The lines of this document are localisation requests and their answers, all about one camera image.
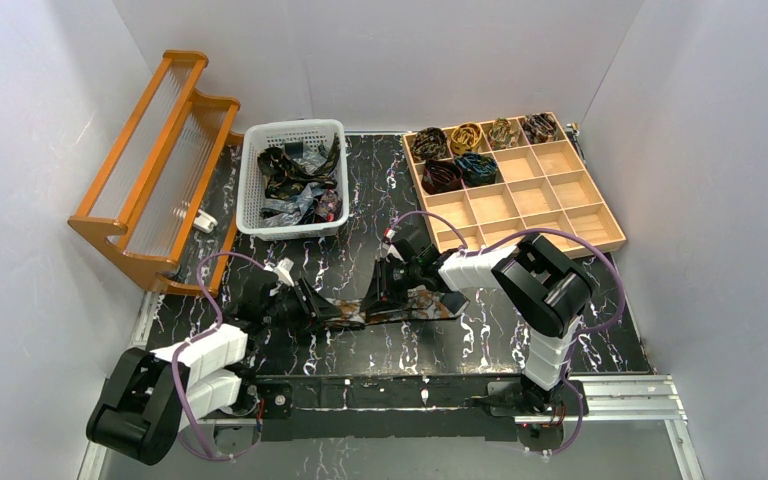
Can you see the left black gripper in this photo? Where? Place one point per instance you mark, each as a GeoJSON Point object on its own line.
{"type": "Point", "coordinates": [308, 303]}

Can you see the rolled blue black tie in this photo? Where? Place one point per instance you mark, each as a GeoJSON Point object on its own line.
{"type": "Point", "coordinates": [477, 169]}

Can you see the rolled dark brown tie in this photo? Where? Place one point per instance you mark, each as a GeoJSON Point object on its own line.
{"type": "Point", "coordinates": [430, 144]}

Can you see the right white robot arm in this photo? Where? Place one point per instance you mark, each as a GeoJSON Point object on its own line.
{"type": "Point", "coordinates": [544, 285]}

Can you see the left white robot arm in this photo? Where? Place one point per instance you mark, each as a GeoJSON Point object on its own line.
{"type": "Point", "coordinates": [152, 395]}

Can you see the wooden compartment tray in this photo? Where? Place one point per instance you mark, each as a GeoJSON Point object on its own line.
{"type": "Point", "coordinates": [538, 185]}

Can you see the orange grey patterned tie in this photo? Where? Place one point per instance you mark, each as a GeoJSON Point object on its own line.
{"type": "Point", "coordinates": [420, 305]}

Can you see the small white clip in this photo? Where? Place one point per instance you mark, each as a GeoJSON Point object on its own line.
{"type": "Point", "coordinates": [204, 222]}

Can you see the dark red purple tie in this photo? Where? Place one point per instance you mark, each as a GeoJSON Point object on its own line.
{"type": "Point", "coordinates": [328, 207]}

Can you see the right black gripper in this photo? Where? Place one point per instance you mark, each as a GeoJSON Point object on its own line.
{"type": "Point", "coordinates": [387, 289]}

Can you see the grey blue tie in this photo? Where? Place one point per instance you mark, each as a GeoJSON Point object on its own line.
{"type": "Point", "coordinates": [285, 213]}

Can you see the white plastic basket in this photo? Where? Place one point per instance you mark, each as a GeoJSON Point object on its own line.
{"type": "Point", "coordinates": [251, 184]}

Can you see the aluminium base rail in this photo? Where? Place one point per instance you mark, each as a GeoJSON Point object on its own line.
{"type": "Point", "coordinates": [601, 426]}

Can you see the dark camouflage tie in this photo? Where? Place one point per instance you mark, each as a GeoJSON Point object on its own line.
{"type": "Point", "coordinates": [290, 168]}

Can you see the rolled dark red tie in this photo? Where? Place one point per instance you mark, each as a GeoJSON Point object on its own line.
{"type": "Point", "coordinates": [441, 177]}

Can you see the rolled yellow tie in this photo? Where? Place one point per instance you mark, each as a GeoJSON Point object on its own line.
{"type": "Point", "coordinates": [465, 138]}

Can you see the rolled dark striped tie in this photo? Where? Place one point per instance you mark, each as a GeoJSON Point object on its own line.
{"type": "Point", "coordinates": [540, 128]}

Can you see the orange wooden rack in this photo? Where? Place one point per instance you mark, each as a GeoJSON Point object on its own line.
{"type": "Point", "coordinates": [138, 212]}

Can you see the rolled brown multicolour tie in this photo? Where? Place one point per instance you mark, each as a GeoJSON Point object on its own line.
{"type": "Point", "coordinates": [502, 134]}

